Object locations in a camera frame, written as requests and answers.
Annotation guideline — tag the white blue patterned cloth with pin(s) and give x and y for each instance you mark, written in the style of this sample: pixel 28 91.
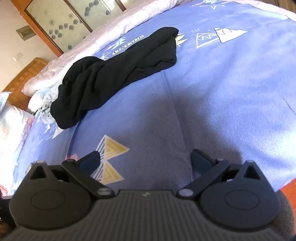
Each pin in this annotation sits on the white blue patterned cloth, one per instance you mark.
pixel 41 102

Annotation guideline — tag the grey wall panel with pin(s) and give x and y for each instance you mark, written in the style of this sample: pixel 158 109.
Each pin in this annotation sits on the grey wall panel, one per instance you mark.
pixel 25 33

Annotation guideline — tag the light blue patterned pillow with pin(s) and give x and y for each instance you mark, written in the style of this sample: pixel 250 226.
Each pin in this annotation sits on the light blue patterned pillow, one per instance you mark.
pixel 11 125

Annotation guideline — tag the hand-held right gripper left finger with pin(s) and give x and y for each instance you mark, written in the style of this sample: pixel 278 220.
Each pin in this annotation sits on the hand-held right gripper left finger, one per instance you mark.
pixel 89 161

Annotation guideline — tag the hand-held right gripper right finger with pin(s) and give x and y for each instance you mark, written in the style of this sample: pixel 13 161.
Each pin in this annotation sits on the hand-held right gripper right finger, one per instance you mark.
pixel 200 162

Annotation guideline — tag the wooden headboard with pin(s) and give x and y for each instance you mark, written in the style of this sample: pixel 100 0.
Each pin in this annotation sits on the wooden headboard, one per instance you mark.
pixel 25 74

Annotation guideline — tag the blue printed bedsheet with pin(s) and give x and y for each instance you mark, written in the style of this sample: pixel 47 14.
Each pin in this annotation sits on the blue printed bedsheet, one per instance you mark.
pixel 208 92

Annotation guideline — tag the white wall socket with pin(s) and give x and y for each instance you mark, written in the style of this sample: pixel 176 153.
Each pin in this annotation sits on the white wall socket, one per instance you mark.
pixel 18 56

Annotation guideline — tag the black pants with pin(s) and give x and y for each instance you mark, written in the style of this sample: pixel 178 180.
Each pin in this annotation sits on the black pants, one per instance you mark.
pixel 111 71

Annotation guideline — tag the pale pink quilt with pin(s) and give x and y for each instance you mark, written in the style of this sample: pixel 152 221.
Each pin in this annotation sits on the pale pink quilt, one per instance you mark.
pixel 92 34

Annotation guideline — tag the person's orange grey clothing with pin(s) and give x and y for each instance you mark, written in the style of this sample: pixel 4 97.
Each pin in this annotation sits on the person's orange grey clothing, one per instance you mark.
pixel 288 197

